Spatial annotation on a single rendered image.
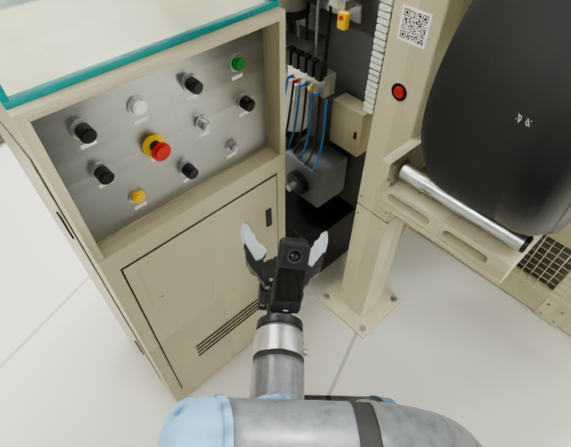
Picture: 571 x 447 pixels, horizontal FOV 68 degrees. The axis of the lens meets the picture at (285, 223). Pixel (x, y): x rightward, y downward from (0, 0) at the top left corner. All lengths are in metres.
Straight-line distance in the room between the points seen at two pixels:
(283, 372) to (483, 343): 1.46
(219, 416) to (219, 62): 0.77
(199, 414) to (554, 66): 0.64
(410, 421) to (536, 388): 1.69
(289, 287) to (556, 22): 0.53
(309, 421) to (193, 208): 0.80
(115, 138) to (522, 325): 1.76
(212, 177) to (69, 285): 1.23
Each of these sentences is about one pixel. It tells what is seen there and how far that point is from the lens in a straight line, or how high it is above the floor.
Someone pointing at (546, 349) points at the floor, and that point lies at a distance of 2.08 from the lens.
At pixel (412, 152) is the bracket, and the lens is 1.15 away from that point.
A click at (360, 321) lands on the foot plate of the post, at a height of 0.01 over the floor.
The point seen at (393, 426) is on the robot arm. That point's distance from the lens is 0.30.
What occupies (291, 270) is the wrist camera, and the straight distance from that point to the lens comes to 0.63.
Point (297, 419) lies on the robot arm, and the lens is 0.29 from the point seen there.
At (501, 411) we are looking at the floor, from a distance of 1.88.
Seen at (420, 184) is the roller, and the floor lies 0.91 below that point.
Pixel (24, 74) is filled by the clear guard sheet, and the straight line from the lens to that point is 0.76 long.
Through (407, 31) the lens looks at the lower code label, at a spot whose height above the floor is 1.21.
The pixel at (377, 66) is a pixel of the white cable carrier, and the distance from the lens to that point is 1.16.
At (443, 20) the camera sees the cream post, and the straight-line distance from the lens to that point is 1.02.
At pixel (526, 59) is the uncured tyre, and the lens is 0.75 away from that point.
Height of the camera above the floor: 1.63
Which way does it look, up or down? 49 degrees down
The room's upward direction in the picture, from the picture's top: straight up
